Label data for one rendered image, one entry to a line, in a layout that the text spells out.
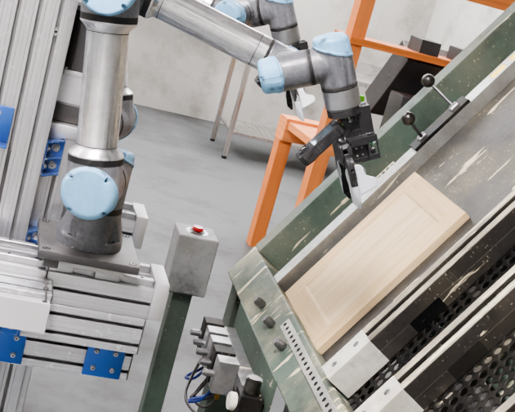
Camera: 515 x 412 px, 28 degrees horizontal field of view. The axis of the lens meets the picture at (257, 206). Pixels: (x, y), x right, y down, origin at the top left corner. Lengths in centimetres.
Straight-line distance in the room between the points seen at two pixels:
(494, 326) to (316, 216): 112
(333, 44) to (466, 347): 65
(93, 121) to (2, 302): 43
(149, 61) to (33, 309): 784
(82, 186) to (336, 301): 80
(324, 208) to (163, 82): 701
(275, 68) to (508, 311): 67
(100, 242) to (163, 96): 778
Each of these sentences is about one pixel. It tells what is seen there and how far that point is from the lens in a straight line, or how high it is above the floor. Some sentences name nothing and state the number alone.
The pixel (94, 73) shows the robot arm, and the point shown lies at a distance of 210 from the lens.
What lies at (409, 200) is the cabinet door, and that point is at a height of 124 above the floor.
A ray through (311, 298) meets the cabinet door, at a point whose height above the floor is 94.
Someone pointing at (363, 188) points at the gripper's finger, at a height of 135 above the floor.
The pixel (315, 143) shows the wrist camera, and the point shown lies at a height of 142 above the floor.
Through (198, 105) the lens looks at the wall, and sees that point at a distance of 1010.
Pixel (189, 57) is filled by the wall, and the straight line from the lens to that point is 1000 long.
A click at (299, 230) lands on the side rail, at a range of 309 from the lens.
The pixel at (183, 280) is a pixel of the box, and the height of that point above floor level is 79.
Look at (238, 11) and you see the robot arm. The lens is 260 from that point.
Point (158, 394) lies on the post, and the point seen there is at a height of 41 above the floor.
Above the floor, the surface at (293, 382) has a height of 84.
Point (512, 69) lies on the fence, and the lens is 291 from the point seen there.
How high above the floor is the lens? 178
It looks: 14 degrees down
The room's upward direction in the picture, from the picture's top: 16 degrees clockwise
